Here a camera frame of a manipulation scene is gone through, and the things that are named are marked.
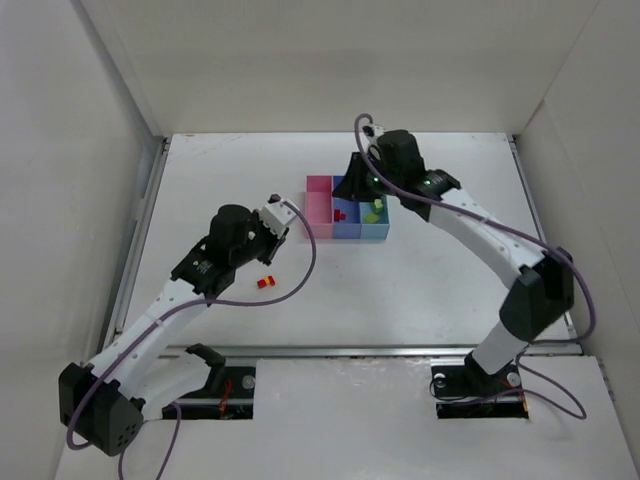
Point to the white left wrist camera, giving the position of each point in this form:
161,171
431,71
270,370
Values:
278,214

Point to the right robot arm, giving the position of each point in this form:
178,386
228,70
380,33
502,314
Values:
540,286

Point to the aluminium front rail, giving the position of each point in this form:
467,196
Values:
365,351

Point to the light blue plastic bin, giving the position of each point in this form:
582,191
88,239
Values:
376,231

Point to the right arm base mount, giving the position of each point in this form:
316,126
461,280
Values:
458,397

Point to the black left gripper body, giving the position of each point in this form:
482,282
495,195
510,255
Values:
273,245

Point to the pink plastic bin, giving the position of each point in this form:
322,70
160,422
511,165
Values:
319,206

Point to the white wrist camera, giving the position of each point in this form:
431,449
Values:
375,136
278,214

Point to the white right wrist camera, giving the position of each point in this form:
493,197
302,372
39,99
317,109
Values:
375,136

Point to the red and orange lego stack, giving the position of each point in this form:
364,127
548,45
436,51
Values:
265,282

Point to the aluminium rail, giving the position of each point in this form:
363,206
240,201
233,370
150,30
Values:
365,351
527,192
145,194

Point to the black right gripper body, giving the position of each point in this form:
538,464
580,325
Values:
360,176

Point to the aluminium right rail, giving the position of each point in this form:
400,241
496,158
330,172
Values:
527,192

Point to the aluminium left rail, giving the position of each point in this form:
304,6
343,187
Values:
145,194

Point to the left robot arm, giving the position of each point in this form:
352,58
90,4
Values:
105,402

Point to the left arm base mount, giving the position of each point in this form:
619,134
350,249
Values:
226,394

